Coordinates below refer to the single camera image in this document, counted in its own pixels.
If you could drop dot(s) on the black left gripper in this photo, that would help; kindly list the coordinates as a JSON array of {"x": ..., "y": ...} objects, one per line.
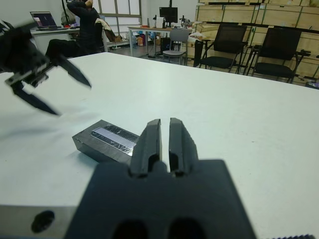
[{"x": 20, "y": 52}]

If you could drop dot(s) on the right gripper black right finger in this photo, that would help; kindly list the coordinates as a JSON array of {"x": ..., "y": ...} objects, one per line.
[{"x": 182, "y": 147}]

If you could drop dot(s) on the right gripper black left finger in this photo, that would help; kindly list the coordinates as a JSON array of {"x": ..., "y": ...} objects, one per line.
[{"x": 147, "y": 147}]

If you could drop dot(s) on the black box lid silver strip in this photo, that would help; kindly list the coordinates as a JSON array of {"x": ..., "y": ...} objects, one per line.
[{"x": 99, "y": 147}]

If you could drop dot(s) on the white office desk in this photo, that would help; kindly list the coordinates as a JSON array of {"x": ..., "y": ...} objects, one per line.
[{"x": 62, "y": 31}]

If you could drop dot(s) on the black swivel chair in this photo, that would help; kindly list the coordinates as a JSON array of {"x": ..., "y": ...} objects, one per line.
[{"x": 99, "y": 37}]

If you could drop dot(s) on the open laptop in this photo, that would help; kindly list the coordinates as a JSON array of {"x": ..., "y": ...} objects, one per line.
[{"x": 45, "y": 20}]

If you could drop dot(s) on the seated person in dark clothes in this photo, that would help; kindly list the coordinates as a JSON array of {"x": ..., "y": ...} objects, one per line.
[{"x": 87, "y": 27}]

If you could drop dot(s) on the beige brown jacket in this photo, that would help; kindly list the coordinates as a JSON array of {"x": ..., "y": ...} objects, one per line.
[{"x": 111, "y": 32}]

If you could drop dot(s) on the black hanging bag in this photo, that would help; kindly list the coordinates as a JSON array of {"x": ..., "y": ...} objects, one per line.
[{"x": 198, "y": 53}]

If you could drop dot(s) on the orange bag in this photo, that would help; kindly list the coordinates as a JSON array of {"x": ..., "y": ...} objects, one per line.
[{"x": 140, "y": 40}]

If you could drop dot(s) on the black pc tower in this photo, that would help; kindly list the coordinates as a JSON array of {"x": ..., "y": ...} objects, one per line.
[{"x": 165, "y": 43}]

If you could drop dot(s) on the white bag with food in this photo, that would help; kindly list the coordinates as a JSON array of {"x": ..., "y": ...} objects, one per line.
[{"x": 195, "y": 36}]

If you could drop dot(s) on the grey plastic chair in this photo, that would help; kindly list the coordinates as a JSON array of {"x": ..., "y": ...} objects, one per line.
[{"x": 178, "y": 35}]

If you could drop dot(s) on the wooden top desk white legs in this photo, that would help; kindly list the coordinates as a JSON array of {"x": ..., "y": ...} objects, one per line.
[{"x": 149, "y": 28}]

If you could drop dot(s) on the black mesh office chair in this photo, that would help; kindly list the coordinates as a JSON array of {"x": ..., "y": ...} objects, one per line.
[
  {"x": 229, "y": 37},
  {"x": 281, "y": 43}
]

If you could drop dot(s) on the wooden plywood crate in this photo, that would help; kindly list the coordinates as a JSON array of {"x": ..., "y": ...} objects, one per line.
[
  {"x": 256, "y": 35},
  {"x": 211, "y": 13},
  {"x": 209, "y": 30},
  {"x": 281, "y": 16}
]

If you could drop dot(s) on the white upright panel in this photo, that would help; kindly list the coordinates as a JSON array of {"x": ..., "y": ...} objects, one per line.
[{"x": 159, "y": 22}]

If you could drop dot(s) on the small black desktop gadget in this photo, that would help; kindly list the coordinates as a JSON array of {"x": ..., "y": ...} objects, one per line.
[{"x": 184, "y": 21}]

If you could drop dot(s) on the black computer monitor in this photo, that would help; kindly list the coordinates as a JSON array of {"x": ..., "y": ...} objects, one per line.
[{"x": 168, "y": 13}]

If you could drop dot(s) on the black trash bin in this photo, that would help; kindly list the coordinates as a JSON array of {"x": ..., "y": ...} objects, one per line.
[{"x": 312, "y": 84}]

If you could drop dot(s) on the window with dark frame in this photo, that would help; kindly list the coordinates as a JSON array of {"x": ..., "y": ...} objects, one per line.
[{"x": 124, "y": 7}]

